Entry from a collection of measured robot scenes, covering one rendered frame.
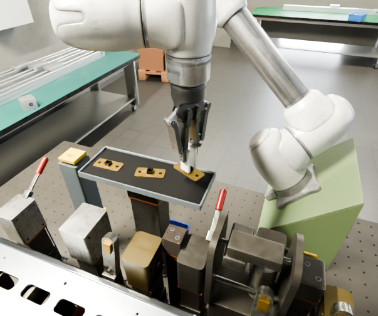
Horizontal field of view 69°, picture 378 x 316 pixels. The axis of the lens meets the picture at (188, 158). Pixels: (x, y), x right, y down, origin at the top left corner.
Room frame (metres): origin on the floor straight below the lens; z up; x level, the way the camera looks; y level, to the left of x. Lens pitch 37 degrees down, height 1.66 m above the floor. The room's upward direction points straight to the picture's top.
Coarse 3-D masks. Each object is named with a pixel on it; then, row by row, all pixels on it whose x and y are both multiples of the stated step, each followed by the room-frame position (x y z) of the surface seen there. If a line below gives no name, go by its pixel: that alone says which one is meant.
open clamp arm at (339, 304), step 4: (336, 304) 0.26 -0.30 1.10; (340, 304) 0.26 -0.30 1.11; (344, 304) 0.26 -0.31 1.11; (348, 304) 0.26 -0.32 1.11; (332, 308) 0.26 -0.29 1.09; (336, 308) 0.25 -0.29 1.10; (340, 308) 0.25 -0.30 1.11; (344, 308) 0.25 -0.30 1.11; (348, 308) 0.25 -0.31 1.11; (352, 308) 0.25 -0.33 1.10; (332, 312) 0.25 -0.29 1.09; (336, 312) 0.24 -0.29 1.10; (340, 312) 0.24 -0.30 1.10; (344, 312) 0.24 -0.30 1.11; (348, 312) 0.24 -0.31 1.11; (352, 312) 0.24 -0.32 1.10
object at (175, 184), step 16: (96, 160) 0.65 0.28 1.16; (112, 160) 0.65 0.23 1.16; (128, 160) 0.65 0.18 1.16; (144, 160) 0.65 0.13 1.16; (112, 176) 0.58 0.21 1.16; (128, 176) 0.58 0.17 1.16; (176, 176) 0.58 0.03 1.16; (208, 176) 0.58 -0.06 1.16; (160, 192) 0.51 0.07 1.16; (176, 192) 0.51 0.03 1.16; (192, 192) 0.51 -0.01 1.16
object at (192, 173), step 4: (176, 164) 0.57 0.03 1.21; (180, 164) 0.58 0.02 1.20; (176, 168) 0.56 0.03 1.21; (180, 168) 0.56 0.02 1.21; (192, 168) 0.55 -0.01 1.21; (184, 172) 0.54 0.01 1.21; (192, 172) 0.54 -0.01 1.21; (196, 172) 0.54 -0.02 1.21; (200, 172) 0.54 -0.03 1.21; (188, 176) 0.53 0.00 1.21; (192, 176) 0.53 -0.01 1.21; (200, 176) 0.53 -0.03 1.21; (192, 180) 0.51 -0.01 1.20; (196, 180) 0.51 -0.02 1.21
